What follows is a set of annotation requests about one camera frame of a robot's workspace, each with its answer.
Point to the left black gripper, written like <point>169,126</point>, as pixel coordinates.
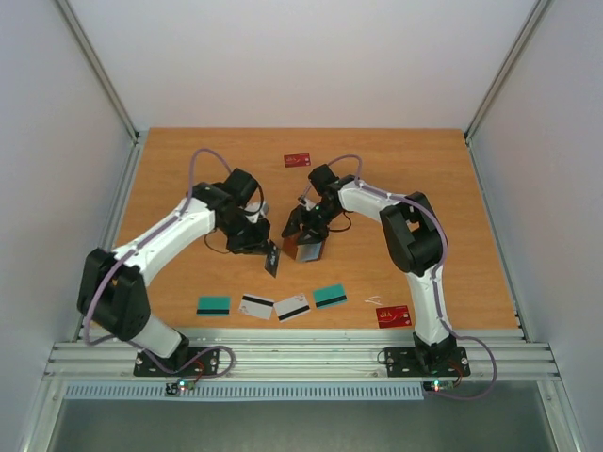
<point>254,246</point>

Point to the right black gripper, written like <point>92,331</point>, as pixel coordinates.
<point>306,226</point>

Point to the black VIP card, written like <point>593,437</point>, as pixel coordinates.
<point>272,259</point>

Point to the brown leather card holder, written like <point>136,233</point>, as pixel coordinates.
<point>302,253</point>

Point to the white card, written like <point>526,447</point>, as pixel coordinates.
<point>287,309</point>
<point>255,306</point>

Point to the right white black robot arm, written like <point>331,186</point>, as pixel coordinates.
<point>414,237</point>

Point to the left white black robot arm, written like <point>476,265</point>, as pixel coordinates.
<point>113,288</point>

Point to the red card far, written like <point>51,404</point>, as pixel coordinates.
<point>297,160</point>

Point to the teal card right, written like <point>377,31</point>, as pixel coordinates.
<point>329,296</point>

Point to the teal card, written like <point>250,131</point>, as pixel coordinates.
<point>213,306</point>
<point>329,296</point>

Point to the teal card left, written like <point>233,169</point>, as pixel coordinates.
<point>213,306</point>

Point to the red VIP card near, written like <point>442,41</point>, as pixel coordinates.
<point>393,317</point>

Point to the left small circuit board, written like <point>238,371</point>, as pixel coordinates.
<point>179,387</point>

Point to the small circuit board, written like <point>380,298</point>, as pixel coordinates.
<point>439,386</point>
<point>179,387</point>

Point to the right small circuit board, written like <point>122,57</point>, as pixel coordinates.
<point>439,386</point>

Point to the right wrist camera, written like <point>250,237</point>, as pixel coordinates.
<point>306,203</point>

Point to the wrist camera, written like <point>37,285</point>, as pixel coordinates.
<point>256,210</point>
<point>306,203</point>

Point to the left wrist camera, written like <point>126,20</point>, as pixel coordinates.
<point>256,210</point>

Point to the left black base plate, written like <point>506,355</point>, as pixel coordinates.
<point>189,362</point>

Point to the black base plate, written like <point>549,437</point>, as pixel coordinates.
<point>189,362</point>
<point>401,362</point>

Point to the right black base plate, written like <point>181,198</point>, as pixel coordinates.
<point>401,362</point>

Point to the grey slotted cable duct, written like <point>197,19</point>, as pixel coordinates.
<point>247,391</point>

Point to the left aluminium corner post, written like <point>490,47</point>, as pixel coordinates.
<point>85,45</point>

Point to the aluminium corner post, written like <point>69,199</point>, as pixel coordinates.
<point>526,31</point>
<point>85,45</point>

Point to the right aluminium corner post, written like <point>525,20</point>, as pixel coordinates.
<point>526,31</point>

